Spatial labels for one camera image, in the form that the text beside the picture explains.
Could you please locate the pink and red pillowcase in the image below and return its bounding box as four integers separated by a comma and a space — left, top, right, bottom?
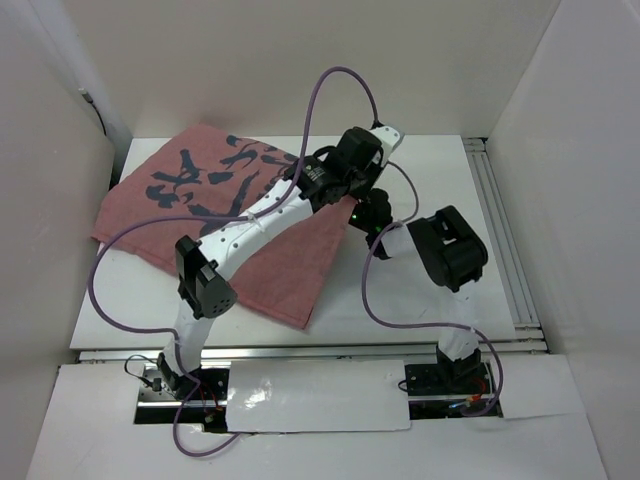
91, 125, 355, 330

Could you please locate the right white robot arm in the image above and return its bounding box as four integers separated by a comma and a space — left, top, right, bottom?
349, 188, 489, 402

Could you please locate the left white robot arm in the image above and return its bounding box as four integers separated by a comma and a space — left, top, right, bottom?
158, 126, 403, 400

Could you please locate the white glossy cover plate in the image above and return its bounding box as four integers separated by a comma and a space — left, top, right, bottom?
226, 360, 411, 433

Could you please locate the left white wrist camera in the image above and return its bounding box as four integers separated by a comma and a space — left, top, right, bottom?
370, 126, 405, 168

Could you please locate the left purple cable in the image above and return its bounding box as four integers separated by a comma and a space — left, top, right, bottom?
87, 65, 384, 459

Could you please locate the aluminium mounting rail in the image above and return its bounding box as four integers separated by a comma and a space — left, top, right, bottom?
77, 341, 551, 425

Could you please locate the aluminium frame right side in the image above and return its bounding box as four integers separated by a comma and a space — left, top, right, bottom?
462, 138, 548, 353

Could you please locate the black wall cable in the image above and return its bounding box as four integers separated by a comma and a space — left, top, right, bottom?
79, 87, 114, 139

